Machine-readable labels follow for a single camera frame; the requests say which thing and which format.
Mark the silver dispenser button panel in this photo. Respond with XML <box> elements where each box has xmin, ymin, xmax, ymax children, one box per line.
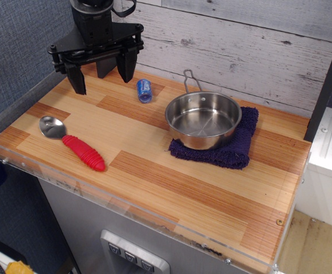
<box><xmin>100</xmin><ymin>229</ymin><xmax>171</xmax><ymax>274</ymax></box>

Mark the clear acrylic guard rail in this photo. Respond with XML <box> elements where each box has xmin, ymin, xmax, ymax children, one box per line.
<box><xmin>0</xmin><ymin>65</ymin><xmax>310</xmax><ymax>273</ymax></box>

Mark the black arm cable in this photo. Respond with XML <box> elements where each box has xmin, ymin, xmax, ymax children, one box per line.
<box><xmin>110</xmin><ymin>0</ymin><xmax>137</xmax><ymax>18</ymax></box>

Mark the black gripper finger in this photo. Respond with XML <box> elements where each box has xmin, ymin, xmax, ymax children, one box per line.
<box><xmin>116</xmin><ymin>48</ymin><xmax>137</xmax><ymax>83</ymax></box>
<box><xmin>65</xmin><ymin>64</ymin><xmax>87</xmax><ymax>95</ymax></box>

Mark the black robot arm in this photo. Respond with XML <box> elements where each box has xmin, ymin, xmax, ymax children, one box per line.
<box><xmin>47</xmin><ymin>1</ymin><xmax>144</xmax><ymax>95</ymax></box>

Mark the silver toy fridge cabinet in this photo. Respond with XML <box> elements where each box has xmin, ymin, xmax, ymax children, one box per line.
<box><xmin>39</xmin><ymin>180</ymin><xmax>243</xmax><ymax>273</ymax></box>

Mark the stainless steel pot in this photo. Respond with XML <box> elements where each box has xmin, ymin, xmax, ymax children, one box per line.
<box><xmin>165</xmin><ymin>69</ymin><xmax>242</xmax><ymax>150</ymax></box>

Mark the white metal side unit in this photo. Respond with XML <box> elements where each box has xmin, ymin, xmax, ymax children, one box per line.
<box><xmin>295</xmin><ymin>107</ymin><xmax>332</xmax><ymax>225</ymax></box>

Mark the black vertical post right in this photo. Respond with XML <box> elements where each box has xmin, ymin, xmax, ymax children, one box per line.
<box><xmin>303</xmin><ymin>18</ymin><xmax>332</xmax><ymax>143</ymax></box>

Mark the purple folded cloth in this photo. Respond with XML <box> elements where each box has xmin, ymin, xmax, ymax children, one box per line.
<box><xmin>169</xmin><ymin>107</ymin><xmax>259</xmax><ymax>170</ymax></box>

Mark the red-handled metal spoon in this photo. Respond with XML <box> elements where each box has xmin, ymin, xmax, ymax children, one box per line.
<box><xmin>39</xmin><ymin>116</ymin><xmax>106</xmax><ymax>172</ymax></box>

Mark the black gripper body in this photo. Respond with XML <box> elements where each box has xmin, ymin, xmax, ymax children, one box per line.
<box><xmin>47</xmin><ymin>8</ymin><xmax>144</xmax><ymax>75</ymax></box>

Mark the small blue can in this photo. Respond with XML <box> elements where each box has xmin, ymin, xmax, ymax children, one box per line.
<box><xmin>136</xmin><ymin>79</ymin><xmax>152</xmax><ymax>103</ymax></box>

